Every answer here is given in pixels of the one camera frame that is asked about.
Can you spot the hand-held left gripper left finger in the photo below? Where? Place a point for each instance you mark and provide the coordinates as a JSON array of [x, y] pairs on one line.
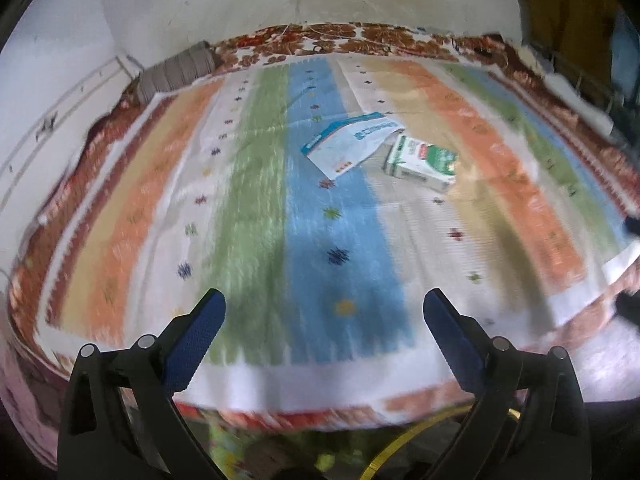
[[197, 335]]

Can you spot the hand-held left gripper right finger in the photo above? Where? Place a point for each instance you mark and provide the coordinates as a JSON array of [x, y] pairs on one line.
[[452, 337]]

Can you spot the green plastic bag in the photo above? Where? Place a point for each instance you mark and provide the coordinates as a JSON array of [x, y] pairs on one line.
[[280, 447]]

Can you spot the striped colourful blanket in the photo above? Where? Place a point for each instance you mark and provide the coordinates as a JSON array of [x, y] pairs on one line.
[[325, 230]]

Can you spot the green and white carton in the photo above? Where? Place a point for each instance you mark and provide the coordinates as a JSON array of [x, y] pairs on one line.
[[422, 162]]

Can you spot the white and blue mask package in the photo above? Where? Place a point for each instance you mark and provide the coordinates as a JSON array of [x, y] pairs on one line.
[[345, 147]]

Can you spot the grey rolled cloth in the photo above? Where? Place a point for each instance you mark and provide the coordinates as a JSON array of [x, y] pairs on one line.
[[175, 72]]

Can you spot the white cloth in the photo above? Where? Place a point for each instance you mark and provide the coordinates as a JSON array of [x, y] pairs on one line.
[[582, 102]]

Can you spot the metal rack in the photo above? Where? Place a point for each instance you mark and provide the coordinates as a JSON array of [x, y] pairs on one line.
[[575, 75]]

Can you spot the striped colourful tablecloth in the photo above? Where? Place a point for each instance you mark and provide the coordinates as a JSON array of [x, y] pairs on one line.
[[360, 35]]

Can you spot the yellow wooden cabinet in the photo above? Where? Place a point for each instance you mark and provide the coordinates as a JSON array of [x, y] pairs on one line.
[[565, 15]]

